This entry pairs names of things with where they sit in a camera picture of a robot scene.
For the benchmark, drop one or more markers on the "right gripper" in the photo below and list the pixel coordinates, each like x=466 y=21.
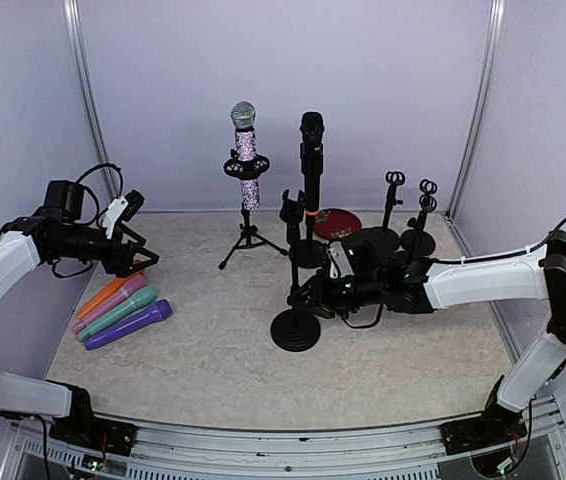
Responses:
x=320 y=301

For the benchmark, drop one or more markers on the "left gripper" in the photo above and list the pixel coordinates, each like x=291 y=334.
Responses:
x=121 y=265

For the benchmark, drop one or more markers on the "orange microphone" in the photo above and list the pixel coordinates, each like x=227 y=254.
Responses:
x=101 y=296

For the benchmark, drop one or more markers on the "pink microphone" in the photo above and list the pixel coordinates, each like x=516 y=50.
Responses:
x=125 y=291

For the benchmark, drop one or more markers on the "teal microphone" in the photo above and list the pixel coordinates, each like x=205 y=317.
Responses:
x=136 y=302

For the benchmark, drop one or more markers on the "purple microphone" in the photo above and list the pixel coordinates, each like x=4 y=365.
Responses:
x=156 y=312

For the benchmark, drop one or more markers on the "black desk stand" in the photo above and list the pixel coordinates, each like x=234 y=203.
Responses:
x=388 y=237

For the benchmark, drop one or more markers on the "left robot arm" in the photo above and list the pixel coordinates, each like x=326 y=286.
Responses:
x=56 y=231

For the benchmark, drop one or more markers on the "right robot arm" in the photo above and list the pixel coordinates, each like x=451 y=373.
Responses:
x=427 y=284

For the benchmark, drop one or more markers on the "black tripod microphone stand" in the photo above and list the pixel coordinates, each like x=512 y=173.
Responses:
x=249 y=237

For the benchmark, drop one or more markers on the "black microphone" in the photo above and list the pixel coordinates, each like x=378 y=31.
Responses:
x=312 y=158

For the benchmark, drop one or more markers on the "glitter microphone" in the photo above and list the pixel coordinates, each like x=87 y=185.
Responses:
x=243 y=115

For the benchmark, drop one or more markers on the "red patterned coaster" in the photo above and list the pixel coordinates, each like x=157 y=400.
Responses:
x=336 y=223

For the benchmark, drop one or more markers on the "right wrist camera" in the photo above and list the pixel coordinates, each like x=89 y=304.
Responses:
x=343 y=260

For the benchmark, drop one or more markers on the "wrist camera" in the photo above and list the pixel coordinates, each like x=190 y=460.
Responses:
x=343 y=260
x=121 y=209

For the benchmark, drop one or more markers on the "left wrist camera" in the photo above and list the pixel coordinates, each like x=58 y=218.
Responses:
x=121 y=209

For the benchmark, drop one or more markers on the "aluminium corner frame post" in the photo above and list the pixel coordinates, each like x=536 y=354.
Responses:
x=489 y=61

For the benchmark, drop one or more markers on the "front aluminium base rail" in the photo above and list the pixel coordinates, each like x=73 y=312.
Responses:
x=170 y=451

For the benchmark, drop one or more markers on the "left aluminium frame post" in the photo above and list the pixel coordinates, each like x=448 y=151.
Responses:
x=79 y=54

